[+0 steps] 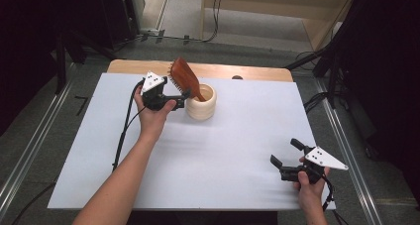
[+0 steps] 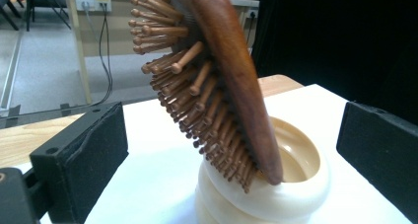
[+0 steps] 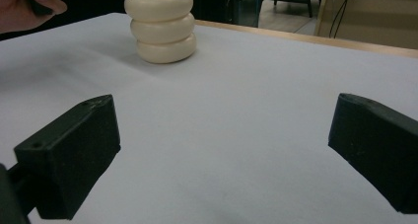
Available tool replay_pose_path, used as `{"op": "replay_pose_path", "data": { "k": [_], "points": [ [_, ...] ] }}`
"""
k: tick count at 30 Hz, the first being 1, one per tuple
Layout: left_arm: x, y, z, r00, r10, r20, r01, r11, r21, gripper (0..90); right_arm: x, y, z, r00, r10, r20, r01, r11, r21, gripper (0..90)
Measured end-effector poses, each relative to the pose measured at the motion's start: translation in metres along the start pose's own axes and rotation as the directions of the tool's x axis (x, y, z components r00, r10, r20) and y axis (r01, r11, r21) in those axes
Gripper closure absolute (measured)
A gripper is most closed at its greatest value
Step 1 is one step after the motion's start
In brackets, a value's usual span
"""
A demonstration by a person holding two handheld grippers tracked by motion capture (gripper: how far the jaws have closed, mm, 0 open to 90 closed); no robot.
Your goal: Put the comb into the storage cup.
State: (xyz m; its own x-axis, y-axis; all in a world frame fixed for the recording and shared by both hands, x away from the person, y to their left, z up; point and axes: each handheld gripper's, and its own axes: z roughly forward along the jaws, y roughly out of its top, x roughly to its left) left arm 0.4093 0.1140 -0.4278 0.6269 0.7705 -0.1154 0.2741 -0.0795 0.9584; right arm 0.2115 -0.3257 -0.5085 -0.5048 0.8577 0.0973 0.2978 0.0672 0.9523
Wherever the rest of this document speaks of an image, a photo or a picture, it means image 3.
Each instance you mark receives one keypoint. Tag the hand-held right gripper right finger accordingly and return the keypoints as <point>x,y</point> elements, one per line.
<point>378,151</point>

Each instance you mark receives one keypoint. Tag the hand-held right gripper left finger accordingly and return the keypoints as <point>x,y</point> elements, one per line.
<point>72,151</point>

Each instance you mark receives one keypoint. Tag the cream ribbed cup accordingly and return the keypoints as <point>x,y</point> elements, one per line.
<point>162,30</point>

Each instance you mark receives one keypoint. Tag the light wooden cabinet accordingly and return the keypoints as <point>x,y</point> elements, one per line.
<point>378,20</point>

